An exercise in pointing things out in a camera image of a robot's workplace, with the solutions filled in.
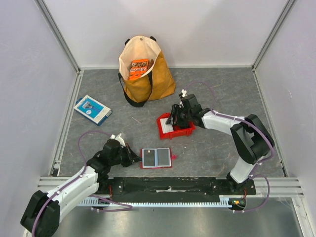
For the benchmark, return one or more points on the aluminium frame rail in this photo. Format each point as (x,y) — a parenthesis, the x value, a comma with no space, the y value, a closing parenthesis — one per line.
(59,148)
(280,187)
(256,68)

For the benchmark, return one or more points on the white card stack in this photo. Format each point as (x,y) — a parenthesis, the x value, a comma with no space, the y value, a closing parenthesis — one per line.
(166,128)

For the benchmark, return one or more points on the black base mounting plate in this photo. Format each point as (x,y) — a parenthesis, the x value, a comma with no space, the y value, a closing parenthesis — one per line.
(118,186)

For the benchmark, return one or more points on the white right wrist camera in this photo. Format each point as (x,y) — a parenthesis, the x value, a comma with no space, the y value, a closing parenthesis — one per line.
(183,98)

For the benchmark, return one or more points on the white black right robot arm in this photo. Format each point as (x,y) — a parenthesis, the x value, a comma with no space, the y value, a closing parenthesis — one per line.
(252,140)

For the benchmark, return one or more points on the aluminium front frame rail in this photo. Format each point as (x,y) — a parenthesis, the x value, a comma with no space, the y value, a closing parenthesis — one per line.
(280,187)

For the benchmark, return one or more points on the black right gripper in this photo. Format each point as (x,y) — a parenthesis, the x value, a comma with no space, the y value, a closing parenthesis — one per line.
(177,115)

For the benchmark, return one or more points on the blue white razor package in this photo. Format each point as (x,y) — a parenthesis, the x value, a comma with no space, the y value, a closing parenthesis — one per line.
(92,109)

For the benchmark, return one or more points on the red leather card holder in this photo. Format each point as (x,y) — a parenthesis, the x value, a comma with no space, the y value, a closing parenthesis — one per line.
(172,158)

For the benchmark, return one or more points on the white slotted cable duct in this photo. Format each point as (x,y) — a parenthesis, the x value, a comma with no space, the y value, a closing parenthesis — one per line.
(96,202)

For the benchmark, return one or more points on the mustard yellow tote bag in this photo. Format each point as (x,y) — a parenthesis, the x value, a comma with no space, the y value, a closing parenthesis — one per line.
(156,83)

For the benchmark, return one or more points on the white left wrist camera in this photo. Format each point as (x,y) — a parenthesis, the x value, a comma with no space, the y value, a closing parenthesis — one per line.
(120,138)

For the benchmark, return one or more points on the red plastic bin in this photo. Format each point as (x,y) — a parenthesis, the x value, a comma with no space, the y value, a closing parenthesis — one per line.
(178,132)

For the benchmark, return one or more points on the aluminium frame rail left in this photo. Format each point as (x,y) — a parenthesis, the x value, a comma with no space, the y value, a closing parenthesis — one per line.
(59,148)

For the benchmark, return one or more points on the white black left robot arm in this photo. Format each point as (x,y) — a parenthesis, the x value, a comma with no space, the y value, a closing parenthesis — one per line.
(46,210)

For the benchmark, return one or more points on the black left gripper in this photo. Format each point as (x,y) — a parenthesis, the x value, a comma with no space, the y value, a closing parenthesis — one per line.
(134,157)

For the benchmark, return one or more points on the aluminium frame rail right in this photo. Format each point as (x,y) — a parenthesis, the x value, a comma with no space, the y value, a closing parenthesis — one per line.
(256,68)

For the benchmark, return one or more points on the orange snack box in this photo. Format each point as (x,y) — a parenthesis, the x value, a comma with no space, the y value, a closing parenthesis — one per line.
(138,68)

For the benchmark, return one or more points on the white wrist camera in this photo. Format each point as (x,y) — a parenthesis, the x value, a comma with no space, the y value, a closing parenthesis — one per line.
(183,98)
(120,138)

